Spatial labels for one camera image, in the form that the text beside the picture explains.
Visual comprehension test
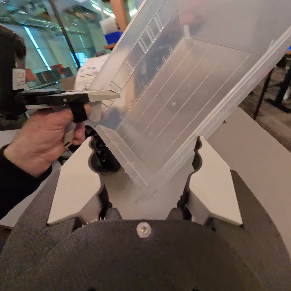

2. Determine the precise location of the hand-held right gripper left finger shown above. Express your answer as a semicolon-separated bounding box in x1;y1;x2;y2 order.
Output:
47;136;112;226

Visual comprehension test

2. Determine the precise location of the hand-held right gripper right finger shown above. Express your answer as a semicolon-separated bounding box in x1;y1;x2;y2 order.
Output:
177;136;243;226

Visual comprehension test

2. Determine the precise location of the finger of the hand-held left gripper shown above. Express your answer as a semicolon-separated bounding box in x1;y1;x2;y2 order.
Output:
87;89;121;124

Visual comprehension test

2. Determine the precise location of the black drawer cabinet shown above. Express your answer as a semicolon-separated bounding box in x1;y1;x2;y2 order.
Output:
85;124;121;172

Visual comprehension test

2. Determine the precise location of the large clear plastic drawer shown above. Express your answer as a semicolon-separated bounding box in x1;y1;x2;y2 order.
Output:
87;0;291;204

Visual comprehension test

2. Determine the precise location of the person's left forearm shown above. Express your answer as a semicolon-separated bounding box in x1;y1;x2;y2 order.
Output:
0;144;53;220

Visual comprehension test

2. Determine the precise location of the person's left hand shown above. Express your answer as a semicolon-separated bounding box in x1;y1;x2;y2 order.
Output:
3;106;92;178

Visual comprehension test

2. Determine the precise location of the blue storage box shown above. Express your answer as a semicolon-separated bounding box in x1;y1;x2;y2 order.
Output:
103;31;124;45

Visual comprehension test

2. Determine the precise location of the black pole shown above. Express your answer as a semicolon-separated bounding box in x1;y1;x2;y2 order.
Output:
49;0;80;69

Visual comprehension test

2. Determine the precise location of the wooden post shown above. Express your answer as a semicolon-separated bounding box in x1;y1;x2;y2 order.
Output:
110;0;130;31

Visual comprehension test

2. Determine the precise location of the black desk frame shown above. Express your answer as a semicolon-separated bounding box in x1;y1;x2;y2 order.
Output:
252;58;291;120

